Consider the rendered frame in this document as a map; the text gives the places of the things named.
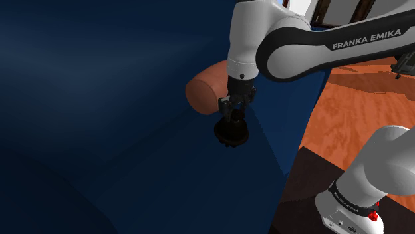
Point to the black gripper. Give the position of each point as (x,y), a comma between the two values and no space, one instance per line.
(239,87)

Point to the black round object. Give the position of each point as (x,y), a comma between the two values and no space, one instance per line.
(231,131)

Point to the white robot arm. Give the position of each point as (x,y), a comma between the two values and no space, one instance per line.
(293,55)

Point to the orange bolster cushion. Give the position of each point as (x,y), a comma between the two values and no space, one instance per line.
(204,94)

